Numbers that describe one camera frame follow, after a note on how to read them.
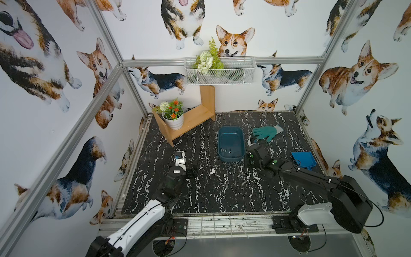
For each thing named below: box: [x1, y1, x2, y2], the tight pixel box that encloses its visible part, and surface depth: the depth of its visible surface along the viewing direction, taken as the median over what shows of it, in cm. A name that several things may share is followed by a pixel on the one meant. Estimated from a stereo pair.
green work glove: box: [252, 124, 284, 143], surface depth 111 cm
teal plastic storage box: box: [217, 125, 246, 162], surface depth 106 cm
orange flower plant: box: [151, 97, 185, 122], surface depth 96 cm
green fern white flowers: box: [191, 36, 225, 75], surface depth 82 cm
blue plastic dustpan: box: [291, 150, 318, 171], surface depth 97 cm
